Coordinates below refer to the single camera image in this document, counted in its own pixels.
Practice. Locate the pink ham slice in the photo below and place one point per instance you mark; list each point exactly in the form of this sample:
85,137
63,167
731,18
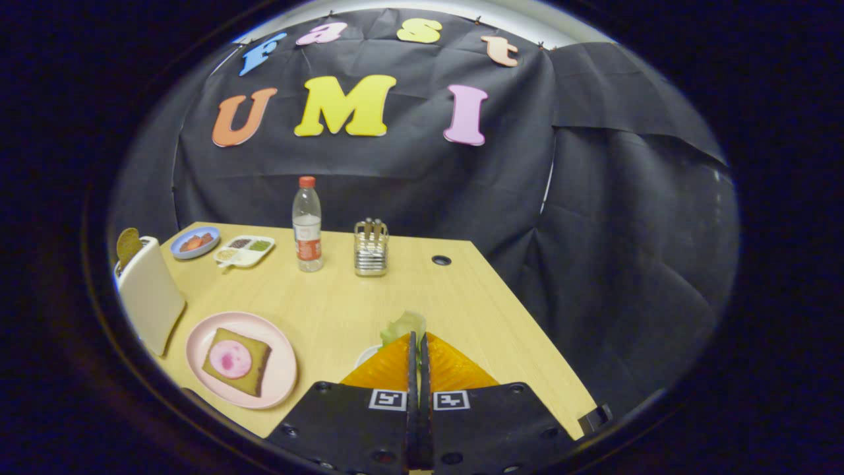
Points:
229,359

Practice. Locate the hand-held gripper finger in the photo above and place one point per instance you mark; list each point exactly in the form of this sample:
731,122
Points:
424,382
413,382

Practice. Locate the white toaster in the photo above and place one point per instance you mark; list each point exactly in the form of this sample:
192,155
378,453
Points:
148,297

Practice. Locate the toast slice with crust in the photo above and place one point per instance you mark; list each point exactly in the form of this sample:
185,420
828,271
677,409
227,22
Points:
256,377

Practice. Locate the pink round plate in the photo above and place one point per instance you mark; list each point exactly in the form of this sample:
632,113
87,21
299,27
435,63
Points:
277,369

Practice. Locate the white square plate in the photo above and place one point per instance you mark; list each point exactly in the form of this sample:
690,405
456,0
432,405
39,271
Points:
366,357

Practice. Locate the blue round plate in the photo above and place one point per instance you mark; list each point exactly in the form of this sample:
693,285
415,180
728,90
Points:
198,256

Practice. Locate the black backdrop cloth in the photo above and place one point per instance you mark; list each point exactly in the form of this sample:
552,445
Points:
461,198

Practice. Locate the black table clamp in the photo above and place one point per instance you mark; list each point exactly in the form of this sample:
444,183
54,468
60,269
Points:
595,419

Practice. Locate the brown bread slice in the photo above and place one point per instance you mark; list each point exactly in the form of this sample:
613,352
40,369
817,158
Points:
128,245

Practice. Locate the red brown food slices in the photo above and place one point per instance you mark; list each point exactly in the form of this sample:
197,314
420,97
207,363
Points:
194,243

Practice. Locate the clear plastic bottle red cap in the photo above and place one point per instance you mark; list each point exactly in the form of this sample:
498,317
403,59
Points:
307,244

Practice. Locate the green lettuce leaf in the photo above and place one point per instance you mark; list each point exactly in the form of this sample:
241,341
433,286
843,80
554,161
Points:
403,326

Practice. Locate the white divided seed dish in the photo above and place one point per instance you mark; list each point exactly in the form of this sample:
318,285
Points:
245,259

